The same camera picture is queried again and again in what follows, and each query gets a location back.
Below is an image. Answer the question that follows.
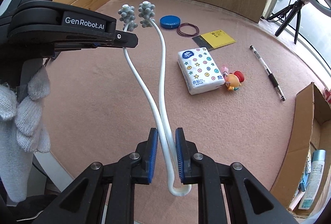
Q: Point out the red white flower pot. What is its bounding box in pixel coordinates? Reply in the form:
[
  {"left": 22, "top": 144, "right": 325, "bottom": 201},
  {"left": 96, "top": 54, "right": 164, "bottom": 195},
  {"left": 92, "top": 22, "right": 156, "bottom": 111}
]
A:
[{"left": 323, "top": 88, "right": 331, "bottom": 104}]

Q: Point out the orange cartoon figurine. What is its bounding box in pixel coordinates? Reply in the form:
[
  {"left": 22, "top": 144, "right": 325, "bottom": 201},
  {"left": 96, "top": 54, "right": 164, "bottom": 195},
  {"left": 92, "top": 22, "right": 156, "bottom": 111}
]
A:
[{"left": 221, "top": 65, "right": 245, "bottom": 91}]

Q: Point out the cardboard box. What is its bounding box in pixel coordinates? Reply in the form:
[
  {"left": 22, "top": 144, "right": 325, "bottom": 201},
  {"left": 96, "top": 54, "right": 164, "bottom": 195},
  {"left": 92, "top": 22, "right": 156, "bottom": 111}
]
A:
[{"left": 271, "top": 83, "right": 330, "bottom": 218}]

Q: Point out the pink small bottle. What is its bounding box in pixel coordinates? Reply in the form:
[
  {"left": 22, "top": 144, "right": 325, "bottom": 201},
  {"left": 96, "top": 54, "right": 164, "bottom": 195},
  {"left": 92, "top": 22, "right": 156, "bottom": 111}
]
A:
[{"left": 288, "top": 190, "right": 305, "bottom": 211}]

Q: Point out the blue plastic clip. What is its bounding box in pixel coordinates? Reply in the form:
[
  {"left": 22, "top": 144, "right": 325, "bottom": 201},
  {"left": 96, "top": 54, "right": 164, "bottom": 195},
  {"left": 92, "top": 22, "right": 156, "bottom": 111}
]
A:
[{"left": 298, "top": 169, "right": 311, "bottom": 192}]

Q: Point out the yellow black ruler card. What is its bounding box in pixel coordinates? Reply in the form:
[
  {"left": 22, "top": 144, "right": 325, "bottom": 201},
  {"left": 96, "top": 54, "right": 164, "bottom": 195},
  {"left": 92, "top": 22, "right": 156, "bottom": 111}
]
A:
[{"left": 192, "top": 30, "right": 236, "bottom": 51}]

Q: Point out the black gel pen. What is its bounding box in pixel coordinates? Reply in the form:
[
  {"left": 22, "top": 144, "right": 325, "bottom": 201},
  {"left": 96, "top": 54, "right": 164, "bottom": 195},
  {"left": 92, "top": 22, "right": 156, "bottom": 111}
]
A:
[{"left": 250, "top": 45, "right": 285, "bottom": 102}]

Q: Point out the white neck massager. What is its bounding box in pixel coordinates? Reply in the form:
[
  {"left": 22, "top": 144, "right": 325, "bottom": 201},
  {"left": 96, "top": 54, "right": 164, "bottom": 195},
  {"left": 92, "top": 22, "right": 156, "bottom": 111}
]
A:
[{"left": 123, "top": 1, "right": 191, "bottom": 196}]

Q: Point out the black tripod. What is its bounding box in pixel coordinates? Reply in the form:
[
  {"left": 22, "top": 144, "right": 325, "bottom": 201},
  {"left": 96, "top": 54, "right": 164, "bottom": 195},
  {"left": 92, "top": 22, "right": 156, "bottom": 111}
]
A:
[{"left": 266, "top": 0, "right": 307, "bottom": 44}]

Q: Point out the patterned lighter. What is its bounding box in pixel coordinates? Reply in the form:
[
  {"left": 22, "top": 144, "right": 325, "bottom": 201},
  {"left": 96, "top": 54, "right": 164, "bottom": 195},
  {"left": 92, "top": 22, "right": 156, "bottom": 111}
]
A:
[{"left": 305, "top": 150, "right": 312, "bottom": 174}]

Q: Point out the blue round tin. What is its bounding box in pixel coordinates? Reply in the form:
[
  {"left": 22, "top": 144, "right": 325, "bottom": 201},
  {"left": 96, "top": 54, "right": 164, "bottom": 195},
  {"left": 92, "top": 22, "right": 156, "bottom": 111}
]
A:
[{"left": 159, "top": 15, "right": 181, "bottom": 30}]

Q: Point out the patterned tissue pack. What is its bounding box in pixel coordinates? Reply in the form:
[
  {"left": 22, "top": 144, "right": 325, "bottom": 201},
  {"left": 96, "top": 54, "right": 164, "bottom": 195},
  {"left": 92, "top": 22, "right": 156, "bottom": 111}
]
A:
[{"left": 177, "top": 47, "right": 225, "bottom": 95}]

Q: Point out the maroon hair tie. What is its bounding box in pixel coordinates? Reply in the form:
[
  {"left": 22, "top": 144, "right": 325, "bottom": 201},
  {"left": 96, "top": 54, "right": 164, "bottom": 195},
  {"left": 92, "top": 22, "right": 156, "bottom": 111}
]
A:
[{"left": 177, "top": 23, "right": 200, "bottom": 37}]

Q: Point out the pink bed blanket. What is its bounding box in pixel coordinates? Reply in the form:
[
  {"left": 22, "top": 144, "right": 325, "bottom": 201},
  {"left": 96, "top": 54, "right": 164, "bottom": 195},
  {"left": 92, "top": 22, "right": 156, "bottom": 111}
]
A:
[{"left": 42, "top": 0, "right": 324, "bottom": 224}]

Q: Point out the white aqua lotion bottle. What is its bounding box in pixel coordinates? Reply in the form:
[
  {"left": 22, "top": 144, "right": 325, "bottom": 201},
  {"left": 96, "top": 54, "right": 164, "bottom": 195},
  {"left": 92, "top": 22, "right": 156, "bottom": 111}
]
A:
[{"left": 299, "top": 150, "right": 326, "bottom": 210}]

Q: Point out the white gloved hand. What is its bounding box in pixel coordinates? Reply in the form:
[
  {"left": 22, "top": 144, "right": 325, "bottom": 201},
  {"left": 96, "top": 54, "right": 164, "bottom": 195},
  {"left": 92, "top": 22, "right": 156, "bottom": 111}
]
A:
[{"left": 1, "top": 64, "right": 50, "bottom": 203}]

